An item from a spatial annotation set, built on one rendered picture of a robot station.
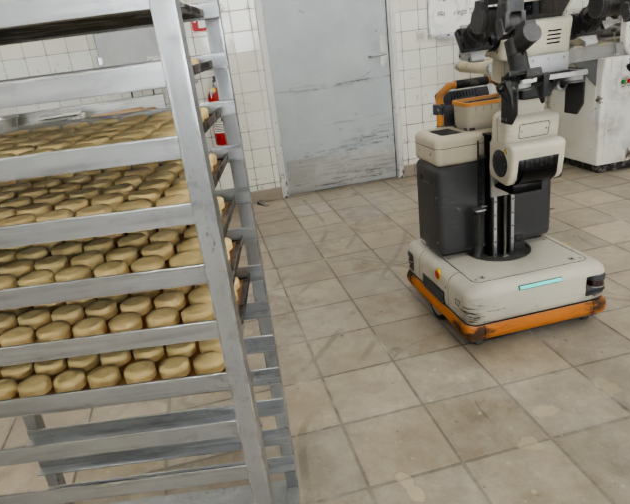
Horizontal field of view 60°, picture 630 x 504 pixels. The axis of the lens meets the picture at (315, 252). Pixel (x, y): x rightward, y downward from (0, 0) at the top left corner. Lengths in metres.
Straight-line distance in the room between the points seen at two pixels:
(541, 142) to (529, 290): 0.57
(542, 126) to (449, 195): 0.46
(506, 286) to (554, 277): 0.21
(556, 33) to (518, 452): 1.41
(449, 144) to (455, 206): 0.27
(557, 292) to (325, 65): 2.94
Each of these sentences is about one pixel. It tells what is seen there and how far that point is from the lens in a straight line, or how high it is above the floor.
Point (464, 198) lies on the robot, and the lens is 2.42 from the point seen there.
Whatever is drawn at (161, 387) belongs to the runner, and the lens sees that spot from 0.90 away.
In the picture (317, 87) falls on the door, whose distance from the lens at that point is 4.68.
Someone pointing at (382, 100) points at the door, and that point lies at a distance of 4.84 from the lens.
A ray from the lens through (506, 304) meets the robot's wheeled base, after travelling 2.29.
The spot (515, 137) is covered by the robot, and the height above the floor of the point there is 0.82.
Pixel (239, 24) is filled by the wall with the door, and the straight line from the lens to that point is 4.55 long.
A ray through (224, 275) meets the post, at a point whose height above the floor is 0.97.
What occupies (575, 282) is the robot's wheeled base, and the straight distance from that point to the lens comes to 2.43.
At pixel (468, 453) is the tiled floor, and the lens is 1.88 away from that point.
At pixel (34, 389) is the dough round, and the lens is 1.00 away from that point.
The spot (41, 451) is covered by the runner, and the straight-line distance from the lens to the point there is 1.02.
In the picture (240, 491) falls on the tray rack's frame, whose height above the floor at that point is 0.15.
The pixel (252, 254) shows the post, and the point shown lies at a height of 0.82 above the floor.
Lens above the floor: 1.25
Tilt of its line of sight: 21 degrees down
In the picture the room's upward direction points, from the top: 7 degrees counter-clockwise
